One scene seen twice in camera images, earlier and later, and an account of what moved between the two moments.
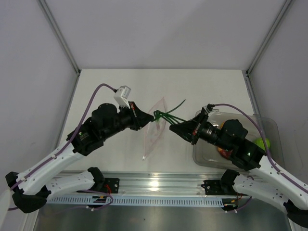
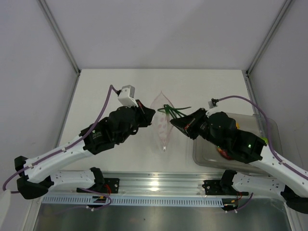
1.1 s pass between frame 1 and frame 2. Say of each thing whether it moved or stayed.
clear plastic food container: stayed
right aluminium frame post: stayed
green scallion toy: moved
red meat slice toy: stayed
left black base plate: stayed
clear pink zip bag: moved
